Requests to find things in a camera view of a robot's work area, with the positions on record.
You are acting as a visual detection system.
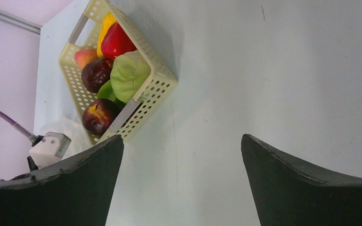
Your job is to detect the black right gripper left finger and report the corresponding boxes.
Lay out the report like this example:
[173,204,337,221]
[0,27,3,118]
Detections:
[0,135,124,226]

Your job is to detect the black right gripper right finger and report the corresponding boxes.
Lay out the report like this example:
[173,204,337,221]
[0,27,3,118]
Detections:
[241,134,362,226]

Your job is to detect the dark red yellow apple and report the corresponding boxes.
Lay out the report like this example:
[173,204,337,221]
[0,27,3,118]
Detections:
[82,98,121,137]

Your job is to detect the green leaf vegetable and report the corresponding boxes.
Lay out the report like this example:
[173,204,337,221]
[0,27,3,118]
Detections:
[97,80,126,110]

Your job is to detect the green cabbage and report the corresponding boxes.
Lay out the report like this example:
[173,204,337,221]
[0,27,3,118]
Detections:
[110,50,151,103]

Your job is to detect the clear dotted zip bag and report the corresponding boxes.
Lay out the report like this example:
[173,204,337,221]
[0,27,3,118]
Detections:
[39,117,92,159]

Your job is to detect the orange peach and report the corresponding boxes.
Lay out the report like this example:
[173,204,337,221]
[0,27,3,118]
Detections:
[73,48,99,69]

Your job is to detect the red bell pepper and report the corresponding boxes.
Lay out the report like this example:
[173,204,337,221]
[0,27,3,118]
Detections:
[100,22,137,60]

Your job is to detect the yellow banana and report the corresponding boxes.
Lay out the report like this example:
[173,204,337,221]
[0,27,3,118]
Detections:
[96,13,117,58]

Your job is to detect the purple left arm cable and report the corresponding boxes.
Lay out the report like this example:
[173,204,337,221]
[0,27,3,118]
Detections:
[0,102,39,144]

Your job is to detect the aluminium frame rail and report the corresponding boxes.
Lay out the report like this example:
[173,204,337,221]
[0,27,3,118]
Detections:
[0,9,41,35]

